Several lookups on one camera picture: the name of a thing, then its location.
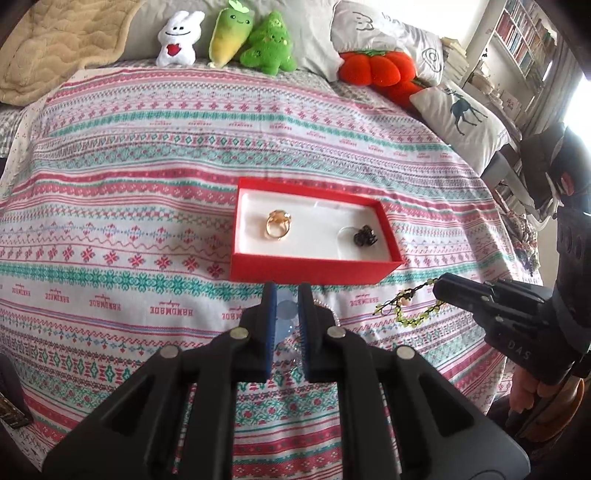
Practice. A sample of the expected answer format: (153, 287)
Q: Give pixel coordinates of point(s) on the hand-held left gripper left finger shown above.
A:
(270, 323)

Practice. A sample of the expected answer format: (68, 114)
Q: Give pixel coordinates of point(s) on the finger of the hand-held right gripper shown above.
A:
(461, 304)
(461, 284)

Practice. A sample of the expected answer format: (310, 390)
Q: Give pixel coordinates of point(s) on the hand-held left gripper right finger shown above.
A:
(304, 323)

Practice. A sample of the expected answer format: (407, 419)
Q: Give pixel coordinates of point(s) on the light blue translucent bangle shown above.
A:
(285, 318)

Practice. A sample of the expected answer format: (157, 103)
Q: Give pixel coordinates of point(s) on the red jewelry box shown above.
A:
(304, 270)

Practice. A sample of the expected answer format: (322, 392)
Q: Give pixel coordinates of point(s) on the person's right hand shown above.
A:
(526, 392)

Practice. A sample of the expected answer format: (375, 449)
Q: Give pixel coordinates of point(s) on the floral cloth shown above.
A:
(521, 240)

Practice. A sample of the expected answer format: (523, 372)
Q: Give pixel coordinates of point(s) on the dark bead pendant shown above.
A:
(364, 236)

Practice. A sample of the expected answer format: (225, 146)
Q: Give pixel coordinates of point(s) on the black office chair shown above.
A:
(540, 161)

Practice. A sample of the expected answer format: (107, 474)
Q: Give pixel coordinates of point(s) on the white deer print pillow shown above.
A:
(461, 120)

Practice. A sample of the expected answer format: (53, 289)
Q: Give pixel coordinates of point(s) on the patterned knit-print blanket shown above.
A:
(138, 194)

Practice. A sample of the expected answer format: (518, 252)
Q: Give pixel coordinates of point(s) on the stack of books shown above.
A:
(455, 57)

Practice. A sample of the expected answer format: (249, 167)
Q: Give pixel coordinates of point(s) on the orange pumpkin plush toy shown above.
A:
(374, 69)

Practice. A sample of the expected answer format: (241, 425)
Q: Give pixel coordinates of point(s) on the white bookshelf with books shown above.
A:
(521, 37)

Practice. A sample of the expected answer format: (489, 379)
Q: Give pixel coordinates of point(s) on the dark flat object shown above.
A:
(11, 397)

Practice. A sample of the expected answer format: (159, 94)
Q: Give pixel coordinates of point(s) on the white printed pillow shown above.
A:
(383, 25)

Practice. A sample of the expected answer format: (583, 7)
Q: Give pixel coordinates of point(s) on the green tree plush toy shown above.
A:
(270, 46)

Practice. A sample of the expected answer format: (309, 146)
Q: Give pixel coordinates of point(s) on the yellow-green carrot plush toy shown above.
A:
(228, 37)

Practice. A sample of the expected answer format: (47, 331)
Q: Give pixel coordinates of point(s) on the white rabbit plush toy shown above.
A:
(178, 39)

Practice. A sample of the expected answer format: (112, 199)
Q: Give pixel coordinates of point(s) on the grey checked bed sheet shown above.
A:
(11, 129)

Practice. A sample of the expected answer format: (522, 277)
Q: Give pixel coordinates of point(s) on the beige quilted blanket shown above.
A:
(60, 41)

